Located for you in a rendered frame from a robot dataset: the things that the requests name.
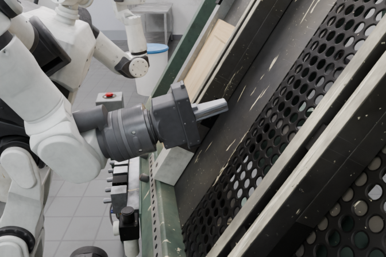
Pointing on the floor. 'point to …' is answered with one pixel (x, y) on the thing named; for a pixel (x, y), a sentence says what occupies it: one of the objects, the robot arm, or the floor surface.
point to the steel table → (146, 8)
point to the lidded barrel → (156, 66)
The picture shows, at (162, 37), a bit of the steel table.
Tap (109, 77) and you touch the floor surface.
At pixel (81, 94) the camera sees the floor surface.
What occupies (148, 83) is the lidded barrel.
